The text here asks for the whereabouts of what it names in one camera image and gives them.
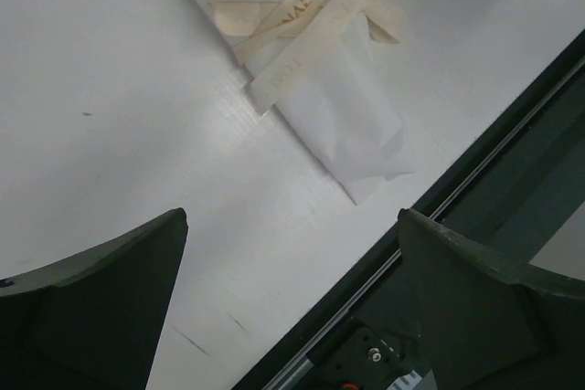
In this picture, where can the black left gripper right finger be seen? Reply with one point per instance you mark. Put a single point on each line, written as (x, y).
(489, 321)

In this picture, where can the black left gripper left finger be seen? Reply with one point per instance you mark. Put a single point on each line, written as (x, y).
(93, 320)

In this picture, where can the white wrapping paper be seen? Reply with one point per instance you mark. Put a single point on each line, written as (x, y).
(343, 115)

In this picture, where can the cream printed ribbon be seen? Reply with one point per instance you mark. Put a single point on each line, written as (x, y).
(312, 27)

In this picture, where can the aluminium front rail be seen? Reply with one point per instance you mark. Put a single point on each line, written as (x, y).
(516, 190)

